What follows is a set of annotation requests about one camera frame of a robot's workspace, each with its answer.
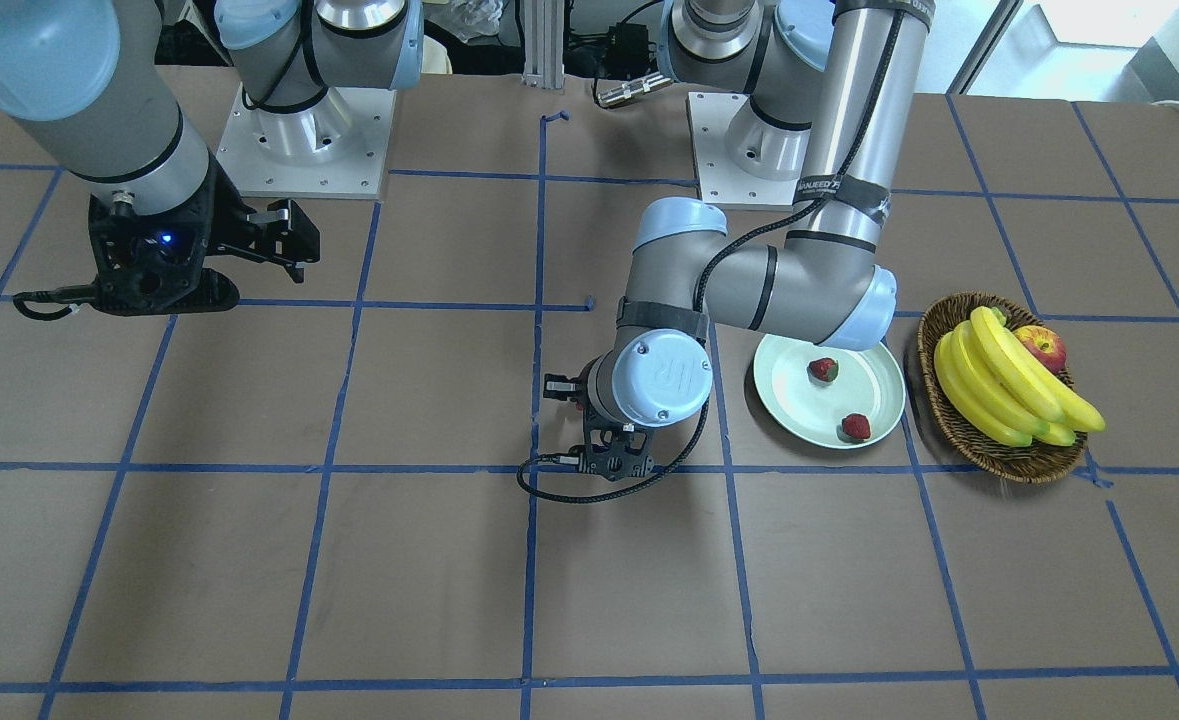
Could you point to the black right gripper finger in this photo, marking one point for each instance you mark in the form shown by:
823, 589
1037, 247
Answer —
295, 271

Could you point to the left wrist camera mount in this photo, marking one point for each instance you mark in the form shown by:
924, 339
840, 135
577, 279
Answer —
616, 451

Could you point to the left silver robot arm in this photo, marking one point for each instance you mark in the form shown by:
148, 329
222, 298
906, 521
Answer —
844, 69

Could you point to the light green plate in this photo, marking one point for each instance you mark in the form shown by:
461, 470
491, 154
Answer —
870, 382

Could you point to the red yellow apple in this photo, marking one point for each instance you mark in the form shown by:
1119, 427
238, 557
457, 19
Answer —
1044, 345

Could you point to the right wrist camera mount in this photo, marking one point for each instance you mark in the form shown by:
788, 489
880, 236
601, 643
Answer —
154, 264

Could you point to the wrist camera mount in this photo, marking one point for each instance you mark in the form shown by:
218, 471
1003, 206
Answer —
154, 264
616, 451

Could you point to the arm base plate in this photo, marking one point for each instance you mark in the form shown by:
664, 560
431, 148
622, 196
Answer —
335, 150
745, 163

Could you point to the aluminium frame post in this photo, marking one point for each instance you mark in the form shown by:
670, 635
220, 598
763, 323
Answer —
543, 41

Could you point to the small red strawberry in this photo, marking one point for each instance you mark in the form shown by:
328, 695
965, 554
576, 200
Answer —
824, 369

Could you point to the brown wicker basket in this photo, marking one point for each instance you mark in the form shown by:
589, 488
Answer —
1036, 464

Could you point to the yellow banana bunch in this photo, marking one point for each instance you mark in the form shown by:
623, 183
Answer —
1003, 391

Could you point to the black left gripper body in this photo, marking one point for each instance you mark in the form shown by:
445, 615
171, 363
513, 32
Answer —
560, 388

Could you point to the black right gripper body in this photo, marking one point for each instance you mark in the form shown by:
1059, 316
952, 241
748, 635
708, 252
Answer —
217, 218

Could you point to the strawberry with green cap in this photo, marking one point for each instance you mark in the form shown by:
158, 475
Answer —
855, 428

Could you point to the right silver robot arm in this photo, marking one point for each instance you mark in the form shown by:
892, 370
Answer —
80, 78

